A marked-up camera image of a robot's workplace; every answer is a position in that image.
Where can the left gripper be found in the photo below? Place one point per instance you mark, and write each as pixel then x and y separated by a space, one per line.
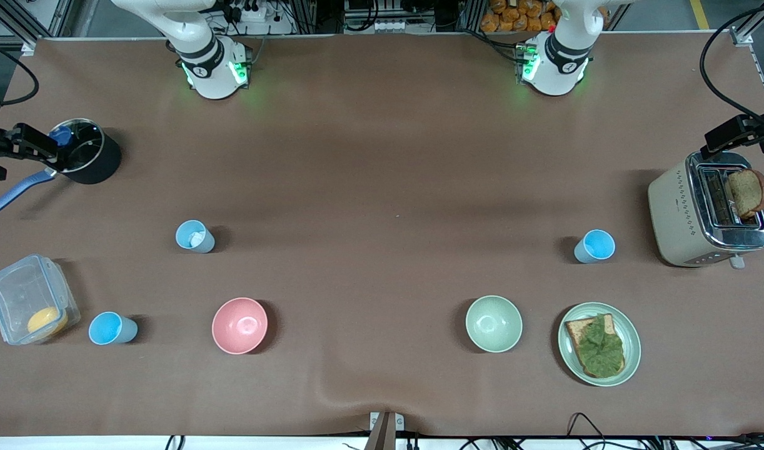
pixel 754 126

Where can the light blue plastic cup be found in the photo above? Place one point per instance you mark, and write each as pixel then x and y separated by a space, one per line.
pixel 598 244
pixel 183 232
pixel 110 328

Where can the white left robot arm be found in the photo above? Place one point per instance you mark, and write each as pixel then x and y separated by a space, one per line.
pixel 557 62

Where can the glass lid blue knob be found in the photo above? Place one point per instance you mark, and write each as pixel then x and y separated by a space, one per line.
pixel 85 150

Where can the brown bread slice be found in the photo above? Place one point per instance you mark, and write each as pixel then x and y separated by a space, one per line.
pixel 746 192

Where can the cream chrome toaster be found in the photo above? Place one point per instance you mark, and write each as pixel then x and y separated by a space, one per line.
pixel 676 212

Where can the clear plastic food container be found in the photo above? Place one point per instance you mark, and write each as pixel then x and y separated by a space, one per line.
pixel 19 290

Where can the yellow round food piece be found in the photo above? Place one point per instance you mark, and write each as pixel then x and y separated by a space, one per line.
pixel 47 320

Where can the white paper scrap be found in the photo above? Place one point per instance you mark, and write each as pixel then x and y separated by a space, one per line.
pixel 197 239

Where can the pale green plate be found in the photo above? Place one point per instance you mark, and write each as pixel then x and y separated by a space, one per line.
pixel 632 340

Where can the bag of orange buns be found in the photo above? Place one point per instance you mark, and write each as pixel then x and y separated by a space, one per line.
pixel 519 19

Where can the toast slice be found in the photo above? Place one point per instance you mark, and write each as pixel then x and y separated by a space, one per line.
pixel 574 328

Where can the green lettuce leaf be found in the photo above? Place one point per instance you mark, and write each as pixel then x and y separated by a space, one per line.
pixel 601 350

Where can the white power strip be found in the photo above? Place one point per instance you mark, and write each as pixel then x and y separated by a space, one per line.
pixel 391 26
pixel 257 15

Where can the pink bowl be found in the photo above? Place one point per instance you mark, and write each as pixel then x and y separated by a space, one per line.
pixel 239 325

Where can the pale green bowl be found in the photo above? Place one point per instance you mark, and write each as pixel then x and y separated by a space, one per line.
pixel 493 324

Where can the brown table cover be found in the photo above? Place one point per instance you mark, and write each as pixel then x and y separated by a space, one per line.
pixel 382 187

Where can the aluminium frame rail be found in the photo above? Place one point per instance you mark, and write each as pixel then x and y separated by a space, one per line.
pixel 741 36
pixel 58 15

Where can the metal camera bracket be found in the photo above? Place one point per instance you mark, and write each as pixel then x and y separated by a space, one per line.
pixel 388 431

